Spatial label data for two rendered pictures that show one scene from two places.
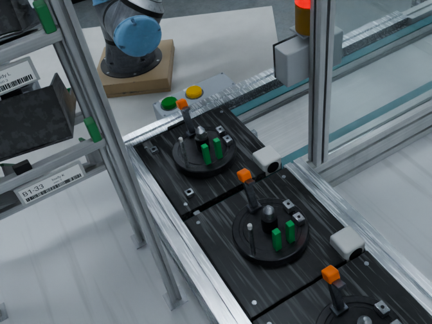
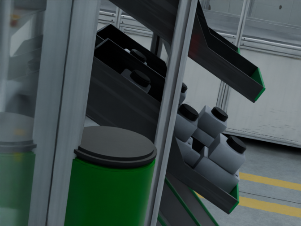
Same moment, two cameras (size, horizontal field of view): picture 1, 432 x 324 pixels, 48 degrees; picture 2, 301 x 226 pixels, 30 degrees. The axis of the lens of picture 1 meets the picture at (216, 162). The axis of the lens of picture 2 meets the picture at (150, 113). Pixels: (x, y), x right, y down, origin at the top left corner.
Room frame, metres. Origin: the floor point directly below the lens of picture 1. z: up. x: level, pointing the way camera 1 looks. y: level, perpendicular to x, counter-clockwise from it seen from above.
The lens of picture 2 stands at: (0.82, -0.47, 1.52)
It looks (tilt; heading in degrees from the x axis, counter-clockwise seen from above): 17 degrees down; 106
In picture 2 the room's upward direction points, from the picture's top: 10 degrees clockwise
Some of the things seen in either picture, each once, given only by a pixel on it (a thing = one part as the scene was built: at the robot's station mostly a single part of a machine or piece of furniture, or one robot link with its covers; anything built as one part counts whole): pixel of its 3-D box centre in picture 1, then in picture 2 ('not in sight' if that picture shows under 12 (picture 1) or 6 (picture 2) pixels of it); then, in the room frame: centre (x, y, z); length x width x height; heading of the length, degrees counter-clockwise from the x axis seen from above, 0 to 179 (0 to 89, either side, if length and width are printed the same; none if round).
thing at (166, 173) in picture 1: (205, 157); not in sight; (0.76, 0.02, 0.96); 0.24 x 0.24 x 0.02; 22
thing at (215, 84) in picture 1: (196, 102); not in sight; (0.99, 0.02, 0.93); 0.21 x 0.07 x 0.06; 112
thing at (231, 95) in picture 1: (271, 90); not in sight; (1.00, -0.18, 0.91); 0.89 x 0.06 x 0.11; 112
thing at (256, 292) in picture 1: (269, 220); not in sight; (0.52, -0.08, 1.01); 0.24 x 0.24 x 0.13; 22
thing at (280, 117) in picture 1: (321, 123); not in sight; (0.85, -0.27, 0.91); 0.84 x 0.28 x 0.10; 112
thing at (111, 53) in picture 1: (127, 45); not in sight; (1.28, 0.20, 0.95); 0.15 x 0.15 x 0.10
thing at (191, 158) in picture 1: (204, 150); not in sight; (0.76, 0.02, 0.98); 0.14 x 0.14 x 0.02
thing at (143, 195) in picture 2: not in sight; (105, 191); (0.72, -0.20, 1.38); 0.05 x 0.05 x 0.05
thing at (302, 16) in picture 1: (310, 15); not in sight; (0.72, -0.20, 1.28); 0.05 x 0.05 x 0.05
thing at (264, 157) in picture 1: (267, 161); not in sight; (0.70, -0.11, 0.97); 0.05 x 0.05 x 0.04; 22
